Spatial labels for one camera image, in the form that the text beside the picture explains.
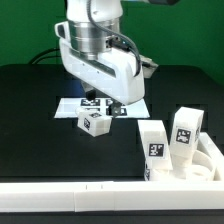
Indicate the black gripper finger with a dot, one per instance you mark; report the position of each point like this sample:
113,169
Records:
90,92
115,109

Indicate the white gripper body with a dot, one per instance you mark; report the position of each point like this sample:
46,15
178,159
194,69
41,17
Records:
112,73

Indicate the white round stool seat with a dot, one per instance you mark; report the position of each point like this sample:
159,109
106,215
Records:
201,169

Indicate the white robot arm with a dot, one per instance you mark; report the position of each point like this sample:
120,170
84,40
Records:
94,50

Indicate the white paper marker sheet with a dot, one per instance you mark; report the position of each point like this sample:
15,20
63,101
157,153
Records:
68,106

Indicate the white front fence rail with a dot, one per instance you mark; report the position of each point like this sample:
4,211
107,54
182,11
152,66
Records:
110,196

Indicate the white fence rail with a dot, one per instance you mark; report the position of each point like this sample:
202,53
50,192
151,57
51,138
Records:
110,196
207,146

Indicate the white right fence rail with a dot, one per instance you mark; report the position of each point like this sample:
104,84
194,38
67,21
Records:
207,146

